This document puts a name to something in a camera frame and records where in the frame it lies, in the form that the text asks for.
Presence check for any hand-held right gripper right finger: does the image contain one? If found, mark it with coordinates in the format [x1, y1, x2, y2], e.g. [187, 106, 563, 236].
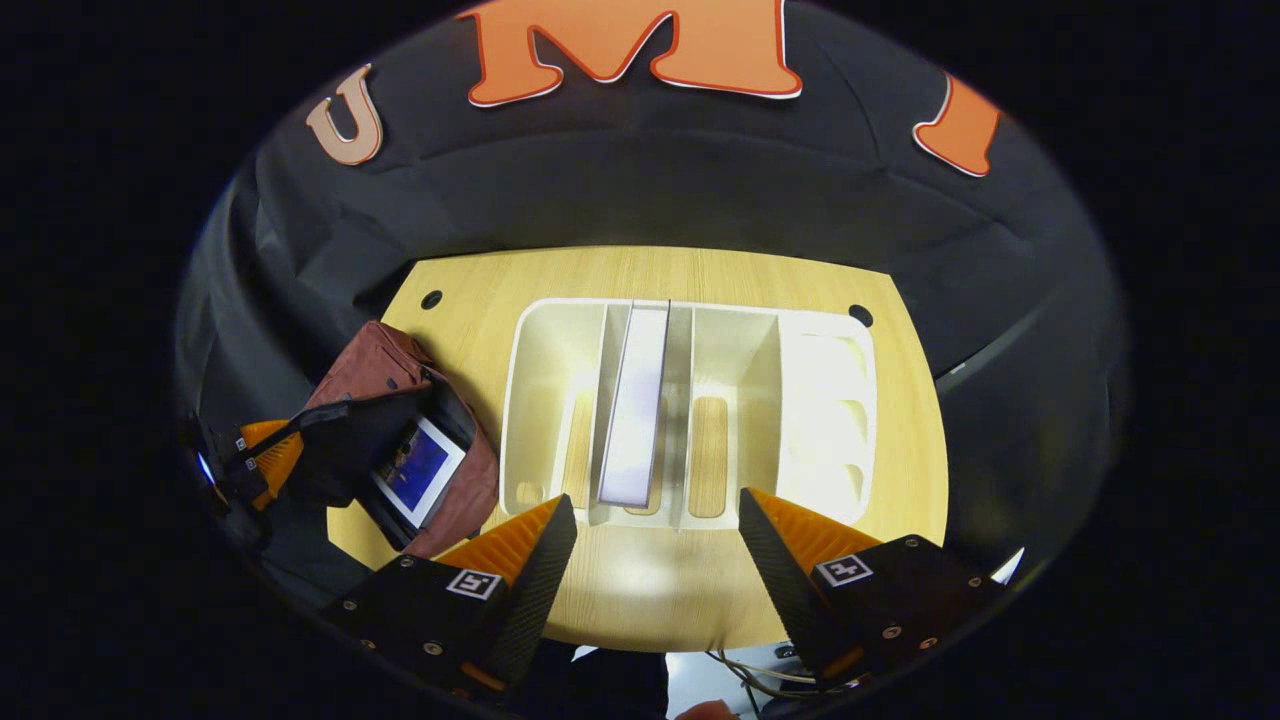
[738, 487, 1006, 691]

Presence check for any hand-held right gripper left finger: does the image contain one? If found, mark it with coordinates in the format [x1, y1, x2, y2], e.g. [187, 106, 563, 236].
[320, 493, 579, 696]

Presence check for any brown schoolbag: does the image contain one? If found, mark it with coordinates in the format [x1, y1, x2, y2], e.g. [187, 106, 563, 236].
[300, 320, 501, 559]

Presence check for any blue cover book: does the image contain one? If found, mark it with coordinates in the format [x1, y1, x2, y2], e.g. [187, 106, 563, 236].
[372, 417, 468, 531]

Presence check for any white bookshelf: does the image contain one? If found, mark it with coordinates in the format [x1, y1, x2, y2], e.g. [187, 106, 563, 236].
[498, 297, 879, 531]

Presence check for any dark cover book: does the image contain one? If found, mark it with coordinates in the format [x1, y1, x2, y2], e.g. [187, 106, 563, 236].
[597, 303, 671, 508]

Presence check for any black backdrop cloth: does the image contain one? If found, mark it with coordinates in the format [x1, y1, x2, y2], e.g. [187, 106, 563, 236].
[175, 0, 1131, 601]

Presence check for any grey cable bundle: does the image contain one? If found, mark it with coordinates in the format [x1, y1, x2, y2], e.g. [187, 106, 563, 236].
[705, 648, 823, 701]

